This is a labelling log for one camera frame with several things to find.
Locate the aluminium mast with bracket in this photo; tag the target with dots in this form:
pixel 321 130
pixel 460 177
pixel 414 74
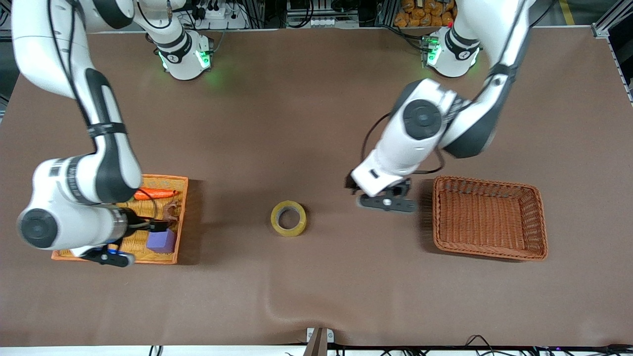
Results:
pixel 316 343

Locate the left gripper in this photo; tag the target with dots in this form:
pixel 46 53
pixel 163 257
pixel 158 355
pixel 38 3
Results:
pixel 350 182

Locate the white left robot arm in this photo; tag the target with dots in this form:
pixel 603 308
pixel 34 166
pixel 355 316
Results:
pixel 420 118

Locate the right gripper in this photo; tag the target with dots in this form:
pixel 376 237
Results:
pixel 132 221

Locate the brown wooden figurine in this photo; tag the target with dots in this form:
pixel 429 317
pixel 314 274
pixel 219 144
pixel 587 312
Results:
pixel 173 210

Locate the aluminium frame profile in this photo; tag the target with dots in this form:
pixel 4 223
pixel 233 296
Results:
pixel 606 27

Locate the orange toy carrot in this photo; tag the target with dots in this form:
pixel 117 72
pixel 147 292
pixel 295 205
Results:
pixel 156 194

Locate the purple block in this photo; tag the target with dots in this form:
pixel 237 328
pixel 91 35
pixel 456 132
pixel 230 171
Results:
pixel 163 241

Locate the yellow orange-rimmed wicker tray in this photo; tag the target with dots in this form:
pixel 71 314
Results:
pixel 138 244

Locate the yellow clear tape roll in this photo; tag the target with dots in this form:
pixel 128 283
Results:
pixel 288 232

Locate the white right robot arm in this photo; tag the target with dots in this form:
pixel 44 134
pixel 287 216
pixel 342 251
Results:
pixel 74 183

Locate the pile of orange bread toys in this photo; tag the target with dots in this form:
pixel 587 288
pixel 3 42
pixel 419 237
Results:
pixel 415 15

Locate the brown wicker basket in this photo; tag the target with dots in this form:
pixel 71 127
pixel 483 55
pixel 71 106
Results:
pixel 479 217

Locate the white long socket strip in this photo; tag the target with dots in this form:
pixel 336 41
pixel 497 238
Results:
pixel 321 22

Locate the white power strip with plugs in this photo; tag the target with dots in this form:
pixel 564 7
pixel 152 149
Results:
pixel 227 22

